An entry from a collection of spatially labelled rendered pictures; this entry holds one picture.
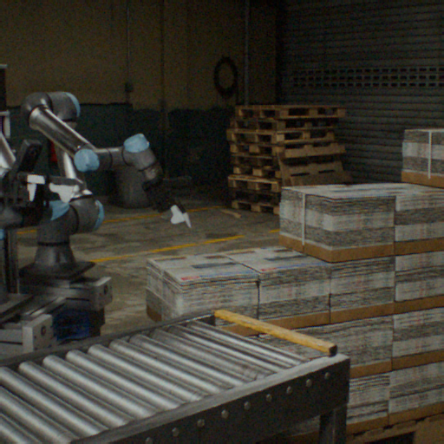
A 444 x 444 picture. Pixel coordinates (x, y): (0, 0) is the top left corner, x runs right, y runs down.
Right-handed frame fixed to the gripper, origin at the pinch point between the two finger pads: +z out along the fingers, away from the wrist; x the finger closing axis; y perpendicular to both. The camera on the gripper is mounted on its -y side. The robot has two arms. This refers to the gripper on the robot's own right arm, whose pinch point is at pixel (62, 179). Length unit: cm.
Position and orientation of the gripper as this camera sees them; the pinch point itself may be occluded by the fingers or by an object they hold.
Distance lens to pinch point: 176.3
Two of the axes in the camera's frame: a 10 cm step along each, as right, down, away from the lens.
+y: -0.9, 9.9, 0.6
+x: -6.3, -0.1, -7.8
